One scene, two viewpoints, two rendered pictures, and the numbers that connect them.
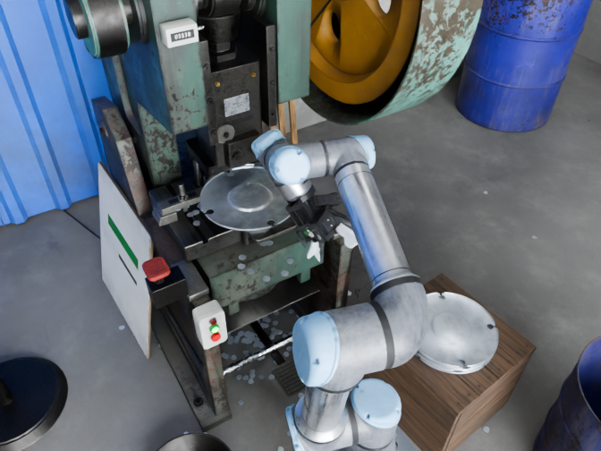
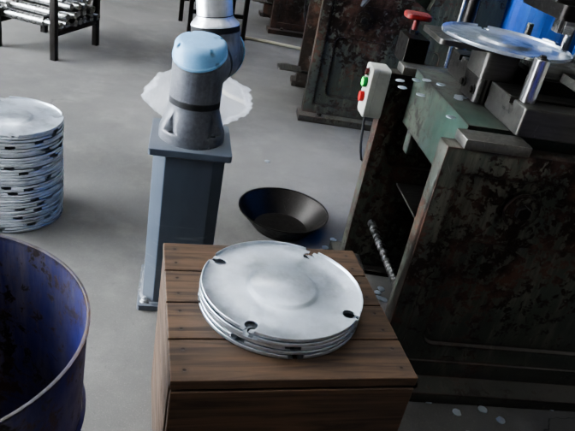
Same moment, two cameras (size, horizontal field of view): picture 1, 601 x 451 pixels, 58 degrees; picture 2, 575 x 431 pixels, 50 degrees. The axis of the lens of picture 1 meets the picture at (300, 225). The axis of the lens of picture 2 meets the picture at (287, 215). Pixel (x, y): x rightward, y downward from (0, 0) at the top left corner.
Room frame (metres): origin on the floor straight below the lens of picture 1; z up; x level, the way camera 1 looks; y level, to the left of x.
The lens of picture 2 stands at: (1.37, -1.34, 1.02)
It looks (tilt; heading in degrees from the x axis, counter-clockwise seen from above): 28 degrees down; 111
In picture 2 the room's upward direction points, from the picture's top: 11 degrees clockwise
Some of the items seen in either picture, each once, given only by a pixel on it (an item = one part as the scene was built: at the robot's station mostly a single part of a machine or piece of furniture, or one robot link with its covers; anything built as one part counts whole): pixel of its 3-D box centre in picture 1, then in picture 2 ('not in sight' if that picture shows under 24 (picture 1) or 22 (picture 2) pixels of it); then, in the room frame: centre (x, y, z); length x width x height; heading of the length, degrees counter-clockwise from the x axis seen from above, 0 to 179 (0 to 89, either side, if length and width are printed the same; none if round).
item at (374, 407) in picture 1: (371, 412); (199, 66); (0.64, -0.17, 0.62); 0.13 x 0.12 x 0.14; 106
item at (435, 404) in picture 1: (439, 365); (263, 374); (1.06, -0.49, 0.18); 0.40 x 0.38 x 0.35; 38
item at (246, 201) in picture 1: (249, 196); (506, 41); (1.22, 0.15, 0.78); 0.29 x 0.29 x 0.01
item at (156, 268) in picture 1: (157, 276); (415, 26); (0.96, 0.37, 0.72); 0.07 x 0.06 x 0.08; 32
